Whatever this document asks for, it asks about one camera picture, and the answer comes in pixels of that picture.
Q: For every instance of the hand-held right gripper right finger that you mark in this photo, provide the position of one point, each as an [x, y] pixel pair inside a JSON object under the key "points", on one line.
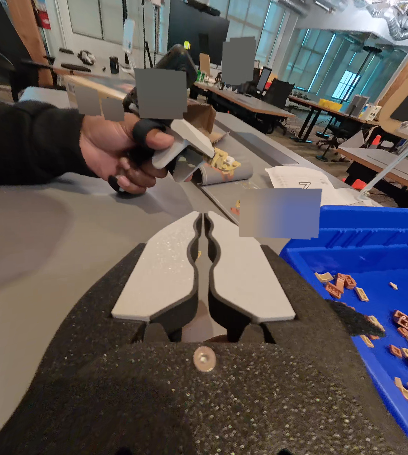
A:
{"points": [[250, 280]]}

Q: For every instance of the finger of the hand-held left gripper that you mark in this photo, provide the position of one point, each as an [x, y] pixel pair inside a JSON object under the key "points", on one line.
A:
{"points": [[188, 165], [197, 140]]}

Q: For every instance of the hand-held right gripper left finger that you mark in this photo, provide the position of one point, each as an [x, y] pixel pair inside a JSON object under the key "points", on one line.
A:
{"points": [[154, 277]]}

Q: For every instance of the tan brick assembly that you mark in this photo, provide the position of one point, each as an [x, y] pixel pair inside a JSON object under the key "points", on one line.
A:
{"points": [[221, 160]]}

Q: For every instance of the person's left forearm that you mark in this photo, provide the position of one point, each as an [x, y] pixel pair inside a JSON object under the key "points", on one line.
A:
{"points": [[29, 142]]}

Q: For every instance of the long desk with wooden edge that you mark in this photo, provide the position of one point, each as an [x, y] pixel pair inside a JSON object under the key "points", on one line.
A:
{"points": [[246, 101]]}

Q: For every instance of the person's left hand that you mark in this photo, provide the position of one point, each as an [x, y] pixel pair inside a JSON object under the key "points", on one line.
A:
{"points": [[108, 145]]}

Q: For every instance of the open cardboard set box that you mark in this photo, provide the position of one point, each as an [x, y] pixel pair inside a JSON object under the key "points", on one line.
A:
{"points": [[200, 117]]}

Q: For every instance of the green box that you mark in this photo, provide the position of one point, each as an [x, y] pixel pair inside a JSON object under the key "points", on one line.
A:
{"points": [[202, 75]]}

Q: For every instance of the grey instruction booklet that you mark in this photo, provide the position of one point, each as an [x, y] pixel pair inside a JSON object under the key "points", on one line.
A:
{"points": [[225, 177]]}

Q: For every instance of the white sign on stand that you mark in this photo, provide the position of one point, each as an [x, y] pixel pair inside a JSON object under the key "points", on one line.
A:
{"points": [[128, 33]]}

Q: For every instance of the black handheld device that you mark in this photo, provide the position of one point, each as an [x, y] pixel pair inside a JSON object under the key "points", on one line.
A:
{"points": [[114, 65]]}

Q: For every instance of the side table with wooden edge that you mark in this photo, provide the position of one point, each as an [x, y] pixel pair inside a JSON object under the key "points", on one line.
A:
{"points": [[93, 71]]}

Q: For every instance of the black office chair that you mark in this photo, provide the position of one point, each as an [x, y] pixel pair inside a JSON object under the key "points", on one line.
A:
{"points": [[332, 138], [278, 92]]}

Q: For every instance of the white printed paper sheet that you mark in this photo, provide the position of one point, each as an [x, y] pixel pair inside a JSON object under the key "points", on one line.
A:
{"points": [[296, 176]]}

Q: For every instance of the blue plastic storage bin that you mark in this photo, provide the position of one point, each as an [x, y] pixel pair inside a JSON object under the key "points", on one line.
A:
{"points": [[367, 256]]}

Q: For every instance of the row of yellow bins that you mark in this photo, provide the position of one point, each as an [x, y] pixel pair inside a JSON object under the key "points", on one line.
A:
{"points": [[330, 104]]}

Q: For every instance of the orange traffic cone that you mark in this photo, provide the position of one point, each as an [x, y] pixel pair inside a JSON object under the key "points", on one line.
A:
{"points": [[358, 183], [376, 141]]}

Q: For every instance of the white card sheet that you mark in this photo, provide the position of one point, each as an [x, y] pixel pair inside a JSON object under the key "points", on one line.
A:
{"points": [[351, 140]]}

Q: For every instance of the silver monitor back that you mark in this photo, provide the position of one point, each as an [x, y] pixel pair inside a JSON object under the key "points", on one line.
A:
{"points": [[358, 105]]}

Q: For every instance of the clear acrylic board stand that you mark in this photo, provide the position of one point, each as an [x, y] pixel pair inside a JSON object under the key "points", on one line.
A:
{"points": [[385, 174]]}

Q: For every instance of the black floor lamp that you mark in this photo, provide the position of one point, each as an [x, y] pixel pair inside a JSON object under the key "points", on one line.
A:
{"points": [[371, 49]]}

